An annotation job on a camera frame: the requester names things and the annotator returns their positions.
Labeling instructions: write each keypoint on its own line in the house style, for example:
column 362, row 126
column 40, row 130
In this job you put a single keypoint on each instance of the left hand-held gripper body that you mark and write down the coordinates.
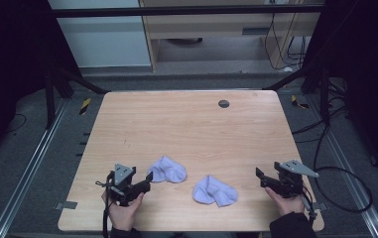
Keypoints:
column 123, row 180

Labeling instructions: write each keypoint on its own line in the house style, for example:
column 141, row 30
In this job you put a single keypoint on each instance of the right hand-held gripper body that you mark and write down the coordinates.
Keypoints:
column 290, row 180

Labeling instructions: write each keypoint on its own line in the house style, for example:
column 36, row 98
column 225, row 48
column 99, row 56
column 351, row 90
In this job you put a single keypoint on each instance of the lilac sock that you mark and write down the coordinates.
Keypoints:
column 167, row 170
column 214, row 191

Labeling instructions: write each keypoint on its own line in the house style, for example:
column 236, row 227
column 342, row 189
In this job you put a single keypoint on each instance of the person's right hand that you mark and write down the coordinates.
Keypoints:
column 287, row 205

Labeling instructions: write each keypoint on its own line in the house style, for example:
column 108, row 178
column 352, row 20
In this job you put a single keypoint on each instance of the person's left hand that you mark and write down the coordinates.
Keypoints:
column 123, row 213

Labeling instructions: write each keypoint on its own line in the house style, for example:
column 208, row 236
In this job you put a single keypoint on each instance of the grey tape piece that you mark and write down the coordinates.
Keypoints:
column 66, row 205
column 320, row 206

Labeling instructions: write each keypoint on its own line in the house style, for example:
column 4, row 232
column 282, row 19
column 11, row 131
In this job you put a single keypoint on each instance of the yellow black striped tape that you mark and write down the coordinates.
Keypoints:
column 84, row 106
column 298, row 103

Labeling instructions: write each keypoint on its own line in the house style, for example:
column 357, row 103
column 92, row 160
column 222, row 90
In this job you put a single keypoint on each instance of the black metal stand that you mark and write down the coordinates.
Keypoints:
column 315, row 86
column 57, row 89

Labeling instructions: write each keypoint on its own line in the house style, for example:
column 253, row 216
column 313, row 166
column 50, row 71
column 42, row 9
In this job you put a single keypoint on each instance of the white cabinet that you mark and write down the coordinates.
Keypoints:
column 103, row 39

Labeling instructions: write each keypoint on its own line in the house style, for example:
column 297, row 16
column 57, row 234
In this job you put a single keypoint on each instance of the light wooden desk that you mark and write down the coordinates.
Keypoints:
column 209, row 26

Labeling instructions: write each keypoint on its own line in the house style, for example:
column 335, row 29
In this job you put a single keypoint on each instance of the aluminium floor rail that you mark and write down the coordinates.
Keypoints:
column 27, row 172
column 352, row 178

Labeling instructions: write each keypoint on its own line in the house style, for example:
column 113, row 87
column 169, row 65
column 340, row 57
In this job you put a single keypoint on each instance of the black horizontal frame bar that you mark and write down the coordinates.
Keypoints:
column 176, row 11

